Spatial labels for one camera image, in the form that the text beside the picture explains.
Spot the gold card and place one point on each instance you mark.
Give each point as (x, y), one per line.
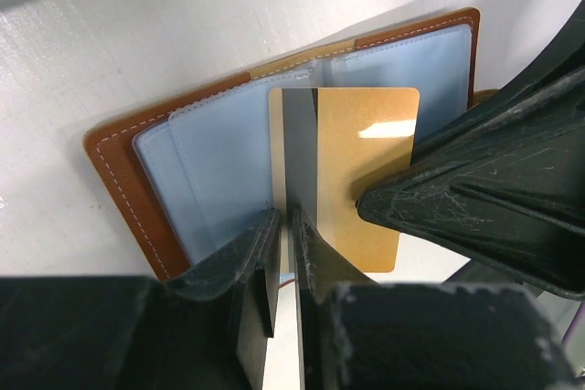
(328, 145)

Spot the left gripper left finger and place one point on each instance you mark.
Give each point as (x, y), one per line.
(206, 329)

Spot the brown leather card holder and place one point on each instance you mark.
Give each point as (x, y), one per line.
(110, 145)

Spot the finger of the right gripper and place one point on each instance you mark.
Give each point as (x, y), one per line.
(511, 198)
(553, 78)

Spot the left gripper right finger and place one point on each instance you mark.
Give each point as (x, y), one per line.
(359, 334)

